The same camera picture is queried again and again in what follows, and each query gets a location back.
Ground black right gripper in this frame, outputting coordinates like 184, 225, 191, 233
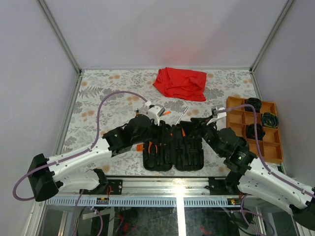
179, 115, 223, 157

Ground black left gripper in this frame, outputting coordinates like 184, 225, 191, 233
133, 117, 173, 146

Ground orange handled pliers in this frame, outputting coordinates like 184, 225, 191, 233
148, 142, 158, 156

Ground black plastic tool case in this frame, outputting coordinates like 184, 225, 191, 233
142, 121, 204, 172

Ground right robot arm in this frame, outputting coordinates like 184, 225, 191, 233
187, 118, 315, 231

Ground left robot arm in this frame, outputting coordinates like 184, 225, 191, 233
28, 115, 172, 202

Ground orange case latch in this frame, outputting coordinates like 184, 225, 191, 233
136, 143, 144, 152

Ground red cloth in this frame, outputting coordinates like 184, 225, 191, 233
153, 67, 207, 102

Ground orange wooden divided tray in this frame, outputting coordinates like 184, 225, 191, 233
226, 101, 284, 164

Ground floral patterned table mat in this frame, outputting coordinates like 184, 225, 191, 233
55, 69, 281, 177

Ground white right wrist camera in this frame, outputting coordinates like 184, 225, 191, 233
206, 106, 227, 125

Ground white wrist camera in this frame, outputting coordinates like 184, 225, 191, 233
206, 106, 227, 125
144, 101, 165, 126

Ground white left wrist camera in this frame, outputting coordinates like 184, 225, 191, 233
144, 101, 165, 126

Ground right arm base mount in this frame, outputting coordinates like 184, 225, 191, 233
204, 173, 247, 196

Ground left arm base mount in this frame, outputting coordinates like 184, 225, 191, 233
83, 179, 123, 196

